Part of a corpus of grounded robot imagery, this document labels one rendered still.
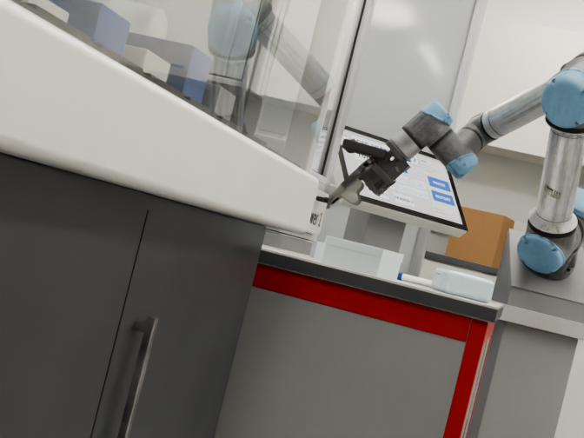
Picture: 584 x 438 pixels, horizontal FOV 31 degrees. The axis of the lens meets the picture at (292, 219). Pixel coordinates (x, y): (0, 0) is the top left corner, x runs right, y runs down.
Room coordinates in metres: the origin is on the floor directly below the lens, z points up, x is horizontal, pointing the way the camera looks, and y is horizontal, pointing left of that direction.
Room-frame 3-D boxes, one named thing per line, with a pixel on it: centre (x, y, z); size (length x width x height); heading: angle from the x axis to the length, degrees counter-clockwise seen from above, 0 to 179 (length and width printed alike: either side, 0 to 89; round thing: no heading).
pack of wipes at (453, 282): (2.05, -0.35, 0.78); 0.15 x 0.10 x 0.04; 1
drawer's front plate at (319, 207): (2.71, -0.04, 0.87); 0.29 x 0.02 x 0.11; 167
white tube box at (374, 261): (2.05, -0.15, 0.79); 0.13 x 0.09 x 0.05; 57
